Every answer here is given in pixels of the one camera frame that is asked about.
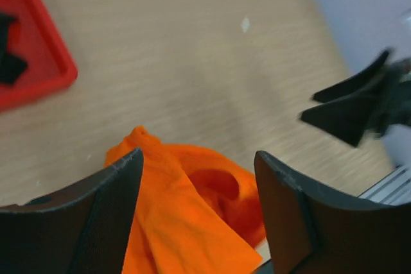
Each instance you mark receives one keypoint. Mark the orange t shirt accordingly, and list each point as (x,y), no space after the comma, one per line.
(197,211)

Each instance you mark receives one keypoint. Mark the red plastic bin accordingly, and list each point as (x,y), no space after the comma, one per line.
(35,38)

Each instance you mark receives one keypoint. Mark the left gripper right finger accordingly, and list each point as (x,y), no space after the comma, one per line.
(314,228)

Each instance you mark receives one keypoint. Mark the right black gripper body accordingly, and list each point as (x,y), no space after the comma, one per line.
(393,107)

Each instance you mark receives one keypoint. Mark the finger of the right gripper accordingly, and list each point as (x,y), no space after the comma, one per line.
(348,118)
(354,82)

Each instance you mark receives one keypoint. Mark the black t shirt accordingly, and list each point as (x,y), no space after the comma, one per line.
(12,66)

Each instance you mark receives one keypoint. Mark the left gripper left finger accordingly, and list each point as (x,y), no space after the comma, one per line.
(81,228)

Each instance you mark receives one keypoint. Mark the aluminium frame rail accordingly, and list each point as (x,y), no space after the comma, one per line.
(394,189)

